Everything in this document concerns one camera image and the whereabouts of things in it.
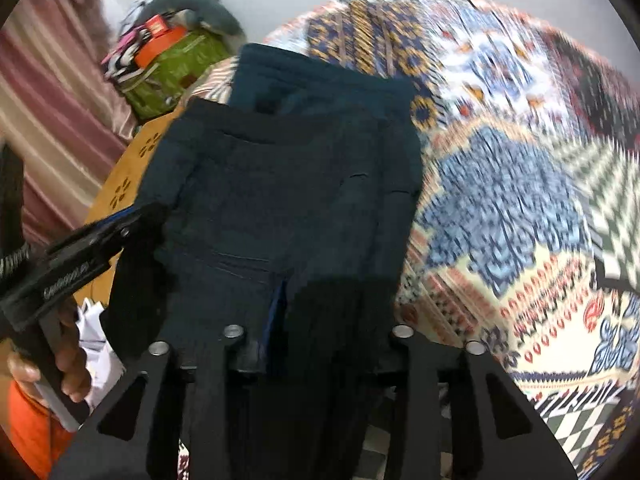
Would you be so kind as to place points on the green patterned bag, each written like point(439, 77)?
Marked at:
point(156, 89)

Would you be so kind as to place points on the black pants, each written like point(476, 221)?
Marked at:
point(269, 265)

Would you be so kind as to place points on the dark teal folded garment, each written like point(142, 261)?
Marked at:
point(274, 81)

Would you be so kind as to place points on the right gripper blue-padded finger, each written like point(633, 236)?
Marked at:
point(259, 346)

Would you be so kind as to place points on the grey plush toy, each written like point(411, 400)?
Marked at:
point(209, 14)

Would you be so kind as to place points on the wooden board with paw cutouts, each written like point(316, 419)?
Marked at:
point(120, 190)

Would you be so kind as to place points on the left hand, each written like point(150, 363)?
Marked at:
point(70, 359)

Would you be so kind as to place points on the striped pink curtain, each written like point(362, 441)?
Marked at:
point(69, 125)

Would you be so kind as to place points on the patchwork patterned bedspread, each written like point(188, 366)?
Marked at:
point(527, 234)

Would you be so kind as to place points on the orange box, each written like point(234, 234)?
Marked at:
point(162, 37)

